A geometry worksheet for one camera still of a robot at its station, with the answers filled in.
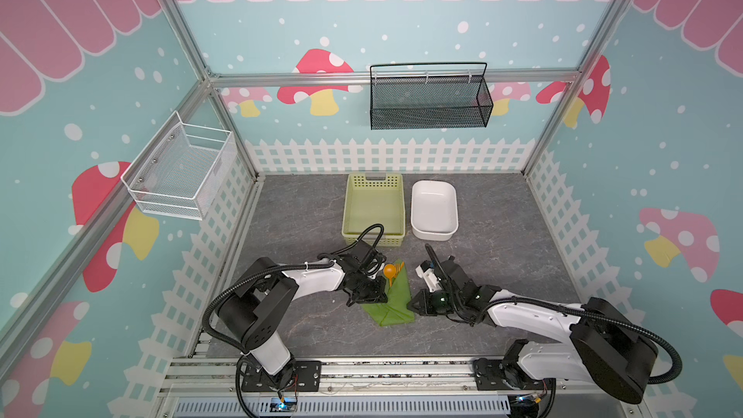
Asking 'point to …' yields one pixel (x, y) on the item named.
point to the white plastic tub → (434, 214)
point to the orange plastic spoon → (390, 270)
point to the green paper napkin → (398, 307)
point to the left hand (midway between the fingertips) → (385, 305)
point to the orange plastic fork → (399, 266)
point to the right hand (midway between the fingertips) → (405, 306)
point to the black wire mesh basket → (426, 96)
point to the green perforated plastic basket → (373, 197)
